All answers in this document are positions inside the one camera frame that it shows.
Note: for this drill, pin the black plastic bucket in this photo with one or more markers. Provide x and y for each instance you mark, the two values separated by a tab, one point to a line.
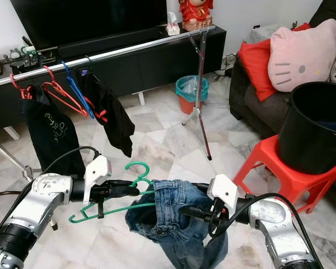
311	129

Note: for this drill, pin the black flat television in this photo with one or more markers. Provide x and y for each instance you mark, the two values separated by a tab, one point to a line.
89	19

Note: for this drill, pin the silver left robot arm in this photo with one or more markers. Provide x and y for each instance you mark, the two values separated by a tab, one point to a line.
45	199

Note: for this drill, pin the red bin with teal bag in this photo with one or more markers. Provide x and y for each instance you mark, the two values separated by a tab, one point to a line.
191	89

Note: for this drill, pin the green plastic hanger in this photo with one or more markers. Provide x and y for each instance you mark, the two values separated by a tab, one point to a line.
106	210

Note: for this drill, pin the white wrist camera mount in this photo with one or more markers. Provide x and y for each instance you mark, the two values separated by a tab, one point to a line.
98	171
224	188

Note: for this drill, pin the red plastic hanger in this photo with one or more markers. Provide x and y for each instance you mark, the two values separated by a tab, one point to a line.
62	95
24	92

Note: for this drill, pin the black garment with green print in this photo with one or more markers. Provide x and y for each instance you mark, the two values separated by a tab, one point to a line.
53	137

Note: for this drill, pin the pink cat face cushion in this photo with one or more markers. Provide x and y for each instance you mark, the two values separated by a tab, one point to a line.
302	56

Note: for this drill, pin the blue denim jeans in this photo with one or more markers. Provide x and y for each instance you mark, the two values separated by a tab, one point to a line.
176	224

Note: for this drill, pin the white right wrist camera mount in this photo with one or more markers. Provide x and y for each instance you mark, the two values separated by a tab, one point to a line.
224	188

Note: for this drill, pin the silver metal clothes rack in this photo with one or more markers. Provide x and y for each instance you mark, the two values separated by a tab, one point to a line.
123	51

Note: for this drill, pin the black soundbar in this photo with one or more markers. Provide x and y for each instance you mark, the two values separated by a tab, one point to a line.
112	43

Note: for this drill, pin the blue plastic hanger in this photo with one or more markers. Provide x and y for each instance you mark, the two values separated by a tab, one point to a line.
78	89

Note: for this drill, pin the red robed figurine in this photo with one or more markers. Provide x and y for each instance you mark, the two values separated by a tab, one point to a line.
196	14

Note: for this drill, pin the lace covered side table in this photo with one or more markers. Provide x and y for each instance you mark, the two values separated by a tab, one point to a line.
263	35

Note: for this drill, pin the dark grey fabric sofa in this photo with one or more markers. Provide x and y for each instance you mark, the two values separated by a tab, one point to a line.
263	117

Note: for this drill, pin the white tissue box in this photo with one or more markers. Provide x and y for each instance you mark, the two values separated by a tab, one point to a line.
173	28

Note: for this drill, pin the red square cushion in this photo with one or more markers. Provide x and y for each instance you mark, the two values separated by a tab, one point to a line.
255	64

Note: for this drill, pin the red plastic stool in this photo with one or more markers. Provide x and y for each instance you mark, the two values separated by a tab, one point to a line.
274	159

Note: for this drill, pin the black television console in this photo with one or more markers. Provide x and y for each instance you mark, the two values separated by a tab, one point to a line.
151	70

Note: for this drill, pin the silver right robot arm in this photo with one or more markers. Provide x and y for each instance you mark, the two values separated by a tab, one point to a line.
274	221

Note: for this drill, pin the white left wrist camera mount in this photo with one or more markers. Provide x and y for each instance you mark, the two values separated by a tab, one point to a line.
98	171

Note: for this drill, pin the plain black garment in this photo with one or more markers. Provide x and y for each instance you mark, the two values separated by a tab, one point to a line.
115	120

